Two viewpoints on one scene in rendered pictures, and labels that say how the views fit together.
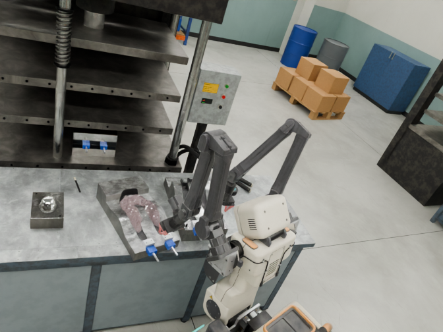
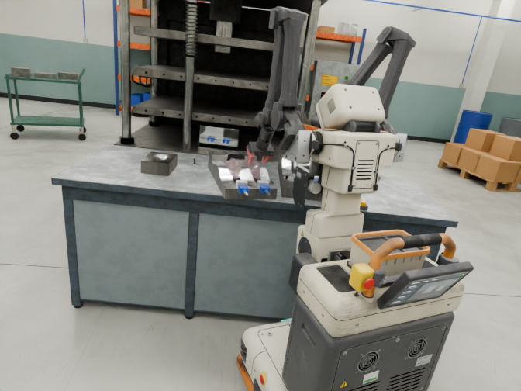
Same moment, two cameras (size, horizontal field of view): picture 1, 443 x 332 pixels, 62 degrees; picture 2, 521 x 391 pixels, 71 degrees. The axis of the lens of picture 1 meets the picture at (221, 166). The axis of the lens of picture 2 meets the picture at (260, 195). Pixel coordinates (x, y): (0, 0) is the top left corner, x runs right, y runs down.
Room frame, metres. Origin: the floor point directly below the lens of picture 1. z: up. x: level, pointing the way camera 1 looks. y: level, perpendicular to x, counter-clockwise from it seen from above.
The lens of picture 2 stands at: (-0.11, -0.63, 1.45)
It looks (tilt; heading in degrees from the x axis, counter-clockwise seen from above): 21 degrees down; 27
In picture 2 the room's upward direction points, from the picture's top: 7 degrees clockwise
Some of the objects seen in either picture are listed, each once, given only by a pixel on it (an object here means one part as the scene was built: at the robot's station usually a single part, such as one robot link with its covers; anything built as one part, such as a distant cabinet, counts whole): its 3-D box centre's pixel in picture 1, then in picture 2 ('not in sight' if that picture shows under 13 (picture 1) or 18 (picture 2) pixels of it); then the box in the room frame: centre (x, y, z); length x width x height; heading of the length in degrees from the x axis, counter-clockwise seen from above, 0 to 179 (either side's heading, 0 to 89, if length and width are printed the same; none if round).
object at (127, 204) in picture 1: (140, 208); (242, 164); (1.50, 0.34, 0.90); 0.26 x 0.18 x 0.08; 47
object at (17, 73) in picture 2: not in sight; (50, 101); (3.09, 4.62, 0.50); 0.98 x 0.55 x 1.01; 143
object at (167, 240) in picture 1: (171, 246); (265, 190); (1.36, 0.11, 0.86); 0.13 x 0.05 x 0.05; 47
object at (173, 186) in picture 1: (194, 201); (304, 172); (1.75, 0.08, 0.87); 0.50 x 0.26 x 0.14; 30
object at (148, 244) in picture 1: (152, 251); (243, 190); (1.28, 0.18, 0.86); 0.13 x 0.05 x 0.05; 47
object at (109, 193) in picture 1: (137, 214); (239, 171); (1.50, 0.35, 0.86); 0.50 x 0.26 x 0.11; 47
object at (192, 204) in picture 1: (200, 177); (278, 70); (1.25, 0.06, 1.40); 0.11 x 0.06 x 0.43; 143
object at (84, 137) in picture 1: (92, 125); (222, 133); (2.18, 0.95, 0.87); 0.50 x 0.27 x 0.17; 30
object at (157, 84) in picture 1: (89, 64); (221, 77); (2.26, 1.06, 1.27); 1.10 x 0.74 x 0.05; 120
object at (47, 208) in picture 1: (47, 209); (160, 163); (1.34, 0.77, 0.84); 0.20 x 0.15 x 0.07; 30
